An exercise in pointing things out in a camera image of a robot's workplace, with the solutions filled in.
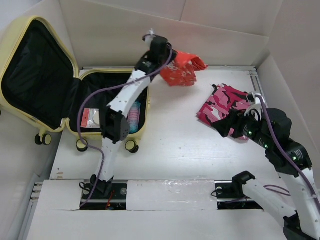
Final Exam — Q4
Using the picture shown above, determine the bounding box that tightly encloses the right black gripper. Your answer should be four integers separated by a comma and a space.
211, 105, 273, 148

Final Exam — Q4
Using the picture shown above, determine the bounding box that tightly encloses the pink camouflage cloth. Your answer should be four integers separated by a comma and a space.
196, 84, 250, 128

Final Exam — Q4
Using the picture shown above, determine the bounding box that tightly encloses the red white patterned cloth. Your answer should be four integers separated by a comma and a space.
160, 51, 208, 87

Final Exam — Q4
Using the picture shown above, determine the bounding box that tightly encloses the pink blue tube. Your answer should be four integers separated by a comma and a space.
127, 101, 141, 134

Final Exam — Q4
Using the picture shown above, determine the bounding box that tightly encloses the packaged round cosmetic puff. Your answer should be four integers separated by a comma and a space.
80, 108, 100, 129

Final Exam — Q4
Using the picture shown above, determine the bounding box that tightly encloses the yellow hard-shell suitcase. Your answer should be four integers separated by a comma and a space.
0, 16, 152, 153

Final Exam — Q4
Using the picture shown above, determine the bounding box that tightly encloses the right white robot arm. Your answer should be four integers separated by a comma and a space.
212, 108, 320, 240

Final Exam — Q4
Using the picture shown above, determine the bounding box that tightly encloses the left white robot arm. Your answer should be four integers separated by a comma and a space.
90, 33, 177, 199

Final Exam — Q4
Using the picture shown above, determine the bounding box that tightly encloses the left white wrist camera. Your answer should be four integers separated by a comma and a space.
142, 28, 157, 48

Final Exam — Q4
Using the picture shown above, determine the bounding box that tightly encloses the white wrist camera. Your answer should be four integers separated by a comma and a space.
142, 28, 157, 48
244, 91, 266, 117

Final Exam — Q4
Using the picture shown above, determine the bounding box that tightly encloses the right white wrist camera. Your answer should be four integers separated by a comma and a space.
244, 91, 266, 117

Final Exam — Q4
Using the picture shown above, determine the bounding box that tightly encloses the metal base rail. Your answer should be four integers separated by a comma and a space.
80, 179, 261, 211

